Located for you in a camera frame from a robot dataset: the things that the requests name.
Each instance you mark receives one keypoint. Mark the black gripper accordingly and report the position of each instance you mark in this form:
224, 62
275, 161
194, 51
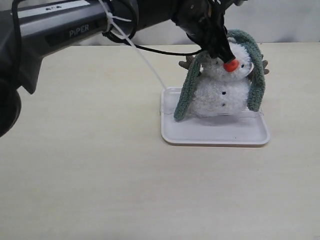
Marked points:
203, 22

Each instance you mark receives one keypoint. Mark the white plush snowman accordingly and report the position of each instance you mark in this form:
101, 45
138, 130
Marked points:
220, 92

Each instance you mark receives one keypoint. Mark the green knitted scarf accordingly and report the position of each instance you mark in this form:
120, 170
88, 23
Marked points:
255, 75

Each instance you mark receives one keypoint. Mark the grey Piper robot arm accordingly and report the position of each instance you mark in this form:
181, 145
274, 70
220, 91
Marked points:
29, 34

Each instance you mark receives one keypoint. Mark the white backdrop curtain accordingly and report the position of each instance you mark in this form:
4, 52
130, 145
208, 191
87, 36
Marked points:
268, 21

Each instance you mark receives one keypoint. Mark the white plastic tray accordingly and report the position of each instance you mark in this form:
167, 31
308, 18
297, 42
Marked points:
246, 129

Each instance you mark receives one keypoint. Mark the white cable tie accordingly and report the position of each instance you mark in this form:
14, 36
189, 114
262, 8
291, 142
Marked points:
135, 47

